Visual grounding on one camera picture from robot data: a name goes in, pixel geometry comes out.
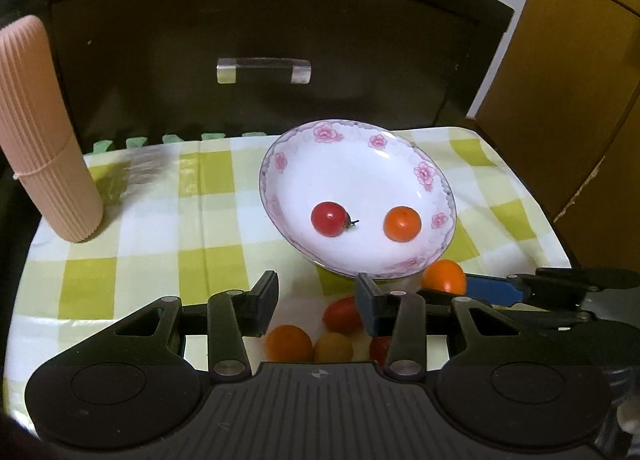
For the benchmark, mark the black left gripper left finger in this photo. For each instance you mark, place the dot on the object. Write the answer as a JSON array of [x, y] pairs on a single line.
[[231, 316]]

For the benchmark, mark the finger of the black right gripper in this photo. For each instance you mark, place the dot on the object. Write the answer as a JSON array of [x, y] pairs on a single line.
[[537, 302], [574, 281]]

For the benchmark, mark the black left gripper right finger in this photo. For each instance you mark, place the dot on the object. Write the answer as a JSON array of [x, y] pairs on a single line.
[[402, 317]]

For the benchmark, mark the small orange on cloth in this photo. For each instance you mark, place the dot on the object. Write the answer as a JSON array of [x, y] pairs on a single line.
[[288, 343]]

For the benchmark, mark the red oval tomato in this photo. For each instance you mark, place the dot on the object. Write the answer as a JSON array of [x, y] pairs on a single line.
[[342, 316]]

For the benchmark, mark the tan longan fruit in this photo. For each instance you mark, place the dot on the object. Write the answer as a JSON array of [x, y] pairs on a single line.
[[333, 347]]

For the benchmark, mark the small orange in plate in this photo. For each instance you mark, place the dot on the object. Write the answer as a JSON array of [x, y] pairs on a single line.
[[402, 224]]

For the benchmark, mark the green white checkered tablecloth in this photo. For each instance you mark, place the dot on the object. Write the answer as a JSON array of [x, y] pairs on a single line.
[[186, 219]]

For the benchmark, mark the small red cherry tomato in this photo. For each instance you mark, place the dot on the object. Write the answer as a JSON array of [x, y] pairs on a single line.
[[330, 219]]

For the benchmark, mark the white floral plate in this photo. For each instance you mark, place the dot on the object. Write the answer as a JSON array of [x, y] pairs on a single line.
[[368, 171]]

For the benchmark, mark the brown wooden door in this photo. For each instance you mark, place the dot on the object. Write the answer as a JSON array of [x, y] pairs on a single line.
[[563, 111]]

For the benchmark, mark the pink ribbed cylinder case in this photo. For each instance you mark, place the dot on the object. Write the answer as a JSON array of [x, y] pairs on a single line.
[[37, 137]]

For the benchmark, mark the dark wooden cabinet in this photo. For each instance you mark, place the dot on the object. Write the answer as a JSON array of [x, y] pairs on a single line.
[[147, 68]]

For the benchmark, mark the clear acrylic drawer handle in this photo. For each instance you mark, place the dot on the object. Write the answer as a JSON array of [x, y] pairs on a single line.
[[263, 70]]

